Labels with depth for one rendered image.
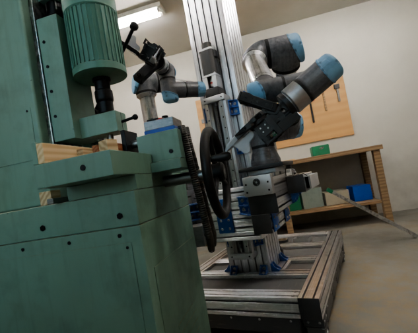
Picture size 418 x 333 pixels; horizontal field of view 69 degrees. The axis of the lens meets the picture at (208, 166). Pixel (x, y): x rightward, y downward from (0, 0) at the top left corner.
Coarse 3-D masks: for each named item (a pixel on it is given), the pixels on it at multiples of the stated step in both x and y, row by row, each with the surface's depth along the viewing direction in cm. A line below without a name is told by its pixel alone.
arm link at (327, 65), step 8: (328, 56) 76; (312, 64) 78; (320, 64) 76; (328, 64) 76; (336, 64) 75; (304, 72) 78; (312, 72) 77; (320, 72) 76; (328, 72) 76; (336, 72) 76; (296, 80) 79; (304, 80) 77; (312, 80) 76; (320, 80) 76; (328, 80) 77; (336, 80) 78; (304, 88) 77; (312, 88) 77; (320, 88) 77; (312, 96) 78
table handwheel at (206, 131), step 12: (204, 132) 87; (204, 144) 84; (216, 144) 102; (204, 156) 82; (204, 168) 81; (216, 168) 92; (168, 180) 97; (180, 180) 96; (204, 180) 81; (216, 180) 91; (228, 180) 106; (216, 192) 82; (228, 192) 104; (216, 204) 83; (228, 204) 100
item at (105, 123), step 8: (104, 112) 100; (112, 112) 99; (120, 112) 102; (80, 120) 102; (88, 120) 101; (96, 120) 101; (104, 120) 100; (112, 120) 99; (120, 120) 101; (88, 128) 101; (96, 128) 100; (104, 128) 100; (112, 128) 99; (120, 128) 100; (88, 136) 101; (96, 136) 102; (104, 136) 104; (112, 136) 103
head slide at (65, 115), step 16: (48, 16) 101; (48, 32) 101; (64, 32) 103; (48, 48) 101; (64, 48) 101; (48, 64) 101; (64, 64) 100; (48, 80) 101; (64, 80) 99; (48, 96) 101; (64, 96) 99; (80, 96) 105; (64, 112) 99; (80, 112) 103; (64, 128) 99; (80, 128) 102; (80, 144) 111
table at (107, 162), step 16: (64, 160) 72; (80, 160) 71; (96, 160) 70; (112, 160) 70; (128, 160) 77; (144, 160) 86; (176, 160) 88; (48, 176) 73; (64, 176) 72; (80, 176) 71; (96, 176) 70; (112, 176) 75
